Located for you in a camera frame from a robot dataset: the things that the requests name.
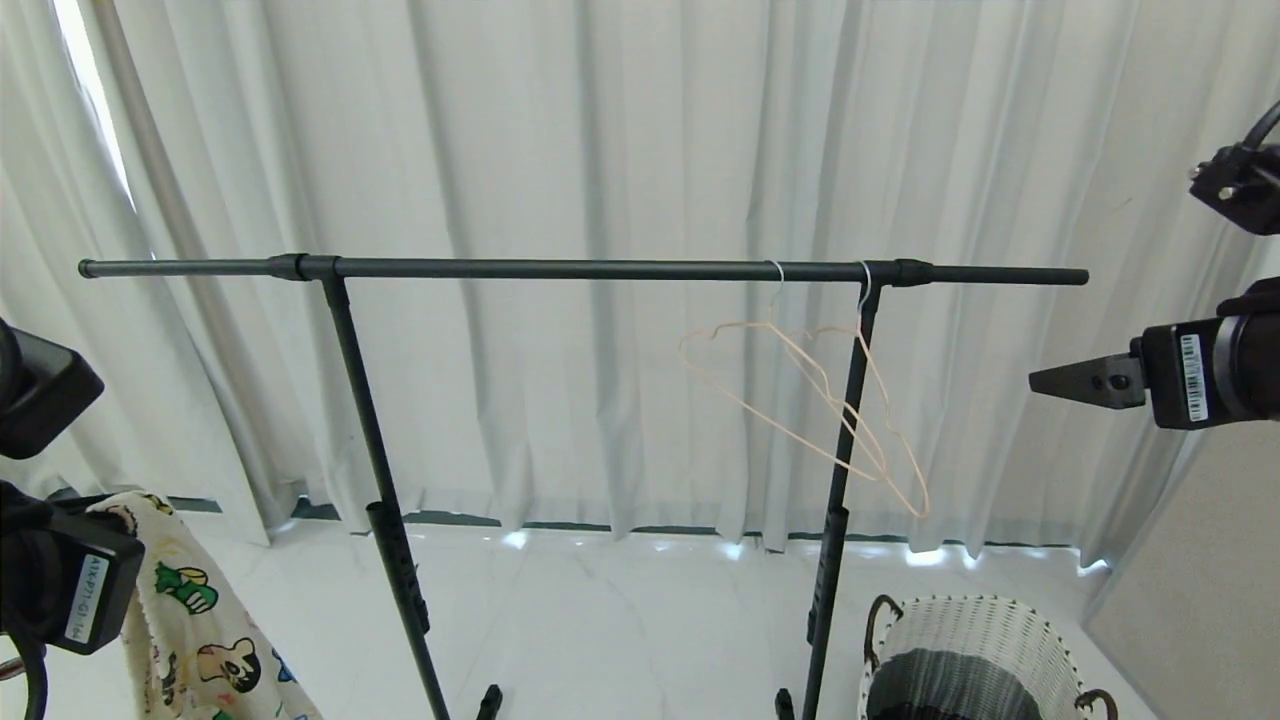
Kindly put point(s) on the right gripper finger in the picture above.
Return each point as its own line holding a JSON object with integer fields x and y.
{"x": 1090, "y": 382}

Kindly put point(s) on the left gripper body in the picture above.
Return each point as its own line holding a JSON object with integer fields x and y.
{"x": 50, "y": 580}

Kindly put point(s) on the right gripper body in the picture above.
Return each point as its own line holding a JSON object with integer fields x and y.
{"x": 1230, "y": 370}

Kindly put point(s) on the cream printed garment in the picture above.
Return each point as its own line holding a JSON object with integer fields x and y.
{"x": 200, "y": 620}

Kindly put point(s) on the pink clothes hanger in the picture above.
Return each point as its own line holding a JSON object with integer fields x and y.
{"x": 872, "y": 365}
{"x": 775, "y": 335}

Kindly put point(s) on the white laundry basket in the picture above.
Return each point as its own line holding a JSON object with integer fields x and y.
{"x": 980, "y": 630}

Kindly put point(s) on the black clothes rack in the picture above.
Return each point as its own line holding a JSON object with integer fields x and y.
{"x": 560, "y": 269}

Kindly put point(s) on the white curtain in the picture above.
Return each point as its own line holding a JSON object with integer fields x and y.
{"x": 600, "y": 130}

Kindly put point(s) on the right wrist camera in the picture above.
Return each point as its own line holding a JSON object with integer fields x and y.
{"x": 1240, "y": 190}

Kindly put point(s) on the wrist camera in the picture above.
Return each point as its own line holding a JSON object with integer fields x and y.
{"x": 40, "y": 400}
{"x": 1240, "y": 190}

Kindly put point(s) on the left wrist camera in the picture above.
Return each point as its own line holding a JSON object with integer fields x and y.
{"x": 40, "y": 400}

